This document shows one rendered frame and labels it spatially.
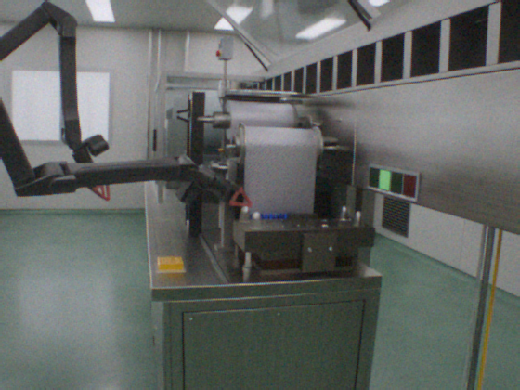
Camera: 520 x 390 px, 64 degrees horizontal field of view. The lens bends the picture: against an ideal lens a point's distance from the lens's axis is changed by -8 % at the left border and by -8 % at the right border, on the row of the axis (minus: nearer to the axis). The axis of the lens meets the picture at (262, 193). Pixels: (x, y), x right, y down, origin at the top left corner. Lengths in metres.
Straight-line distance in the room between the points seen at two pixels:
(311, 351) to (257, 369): 0.17
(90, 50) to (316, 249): 6.10
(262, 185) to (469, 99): 0.71
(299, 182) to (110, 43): 5.83
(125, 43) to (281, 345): 6.14
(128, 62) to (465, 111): 6.29
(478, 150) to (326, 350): 0.74
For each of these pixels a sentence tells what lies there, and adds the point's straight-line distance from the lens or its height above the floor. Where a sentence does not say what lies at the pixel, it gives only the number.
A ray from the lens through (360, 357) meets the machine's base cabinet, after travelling 1.43.
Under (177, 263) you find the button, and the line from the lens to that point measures 1.28.
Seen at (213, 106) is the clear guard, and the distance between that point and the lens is 2.42.
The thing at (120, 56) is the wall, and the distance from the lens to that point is 7.01.
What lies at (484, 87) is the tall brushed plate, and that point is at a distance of 0.96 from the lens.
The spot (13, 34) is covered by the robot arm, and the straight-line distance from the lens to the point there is 1.59.
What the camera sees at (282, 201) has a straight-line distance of 1.44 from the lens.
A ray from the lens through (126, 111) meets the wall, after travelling 6.92.
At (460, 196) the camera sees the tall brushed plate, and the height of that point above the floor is 1.19.
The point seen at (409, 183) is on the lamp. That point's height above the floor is 1.19.
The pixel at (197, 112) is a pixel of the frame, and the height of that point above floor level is 1.36.
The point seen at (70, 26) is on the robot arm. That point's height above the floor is 1.63.
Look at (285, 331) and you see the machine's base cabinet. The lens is 1.29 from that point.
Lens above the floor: 1.30
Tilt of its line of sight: 8 degrees down
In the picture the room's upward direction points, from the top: 2 degrees clockwise
